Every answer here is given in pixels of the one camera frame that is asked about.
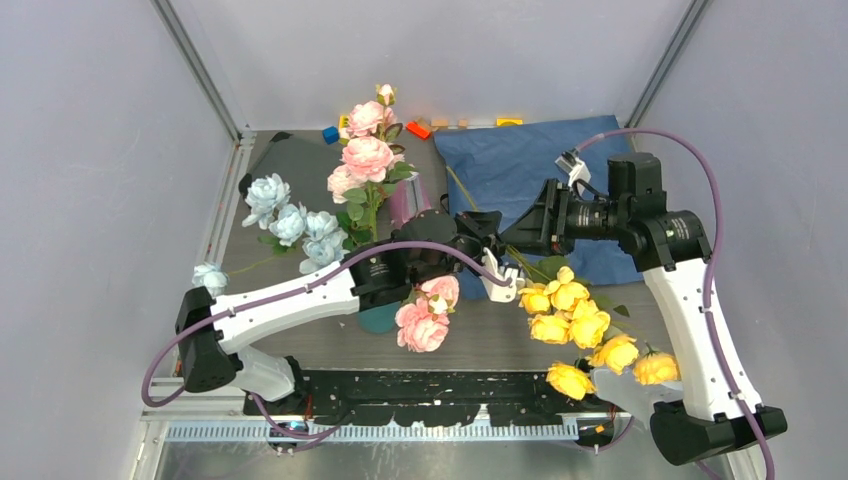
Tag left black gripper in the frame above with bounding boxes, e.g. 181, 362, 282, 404
410, 211, 506, 288

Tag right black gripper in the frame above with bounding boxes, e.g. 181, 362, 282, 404
500, 176, 628, 258

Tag blue flower bouquet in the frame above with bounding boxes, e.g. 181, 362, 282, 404
433, 115, 642, 300

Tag yellow flower stem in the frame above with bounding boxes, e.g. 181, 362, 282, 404
445, 165, 681, 402

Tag pink flower stem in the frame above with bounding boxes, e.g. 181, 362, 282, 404
327, 154, 417, 250
394, 275, 460, 353
341, 84, 404, 183

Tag blue flower stem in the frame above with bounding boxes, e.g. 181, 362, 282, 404
192, 173, 350, 298

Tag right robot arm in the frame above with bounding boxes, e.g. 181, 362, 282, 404
501, 153, 788, 465

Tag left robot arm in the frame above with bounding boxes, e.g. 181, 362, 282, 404
175, 210, 519, 414

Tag teal vase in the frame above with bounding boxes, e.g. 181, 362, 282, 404
357, 302, 400, 334

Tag pink metronome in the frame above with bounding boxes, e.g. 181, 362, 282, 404
387, 172, 432, 228

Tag yellow arch toy block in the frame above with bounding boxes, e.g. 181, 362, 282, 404
496, 117, 524, 128

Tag orange red toy block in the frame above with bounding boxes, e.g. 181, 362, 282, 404
405, 121, 432, 140

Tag blue toy cube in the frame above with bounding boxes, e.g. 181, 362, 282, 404
322, 126, 340, 145

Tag grey black case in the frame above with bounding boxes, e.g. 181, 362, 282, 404
238, 131, 341, 207

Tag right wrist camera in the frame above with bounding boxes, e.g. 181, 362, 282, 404
555, 149, 591, 195

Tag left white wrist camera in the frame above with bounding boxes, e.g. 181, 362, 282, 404
480, 248, 526, 303

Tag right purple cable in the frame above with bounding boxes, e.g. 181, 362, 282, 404
572, 128, 778, 480

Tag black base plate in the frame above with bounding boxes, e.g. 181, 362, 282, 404
264, 370, 624, 427

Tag aluminium frame rail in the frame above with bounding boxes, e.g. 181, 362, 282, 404
140, 370, 745, 444

